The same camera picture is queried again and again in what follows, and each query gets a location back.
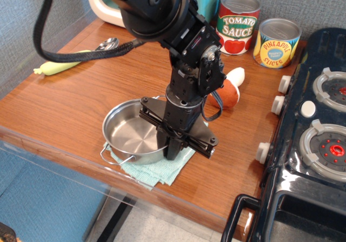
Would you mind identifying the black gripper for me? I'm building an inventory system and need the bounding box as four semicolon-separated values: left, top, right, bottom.
139;96;219;160

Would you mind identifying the small steel pot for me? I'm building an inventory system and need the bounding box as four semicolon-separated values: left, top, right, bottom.
100;99;167;166

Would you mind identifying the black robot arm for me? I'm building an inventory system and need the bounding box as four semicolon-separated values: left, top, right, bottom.
112;0;226;160

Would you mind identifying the blue folded cloth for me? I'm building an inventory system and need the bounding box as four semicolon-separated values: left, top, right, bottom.
103;143;196;191

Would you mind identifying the plush brown mushroom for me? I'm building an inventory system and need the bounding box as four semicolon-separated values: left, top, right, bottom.
217;67;245;110

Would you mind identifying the black toy stove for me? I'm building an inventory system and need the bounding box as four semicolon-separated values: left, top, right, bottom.
222;28;345;241

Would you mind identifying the tomato sauce can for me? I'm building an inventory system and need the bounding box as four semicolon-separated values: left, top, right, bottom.
216;0;261;55

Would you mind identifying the pineapple slices can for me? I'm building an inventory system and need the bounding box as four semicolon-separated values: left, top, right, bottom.
253;18;302;69

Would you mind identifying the teal toy microwave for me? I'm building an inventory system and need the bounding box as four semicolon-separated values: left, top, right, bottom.
89;0;219;27

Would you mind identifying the black braided cable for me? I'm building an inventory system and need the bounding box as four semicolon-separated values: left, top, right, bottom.
32;0;147;63

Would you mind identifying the scoop with green handle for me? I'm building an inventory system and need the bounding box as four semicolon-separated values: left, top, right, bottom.
33;38;119;76

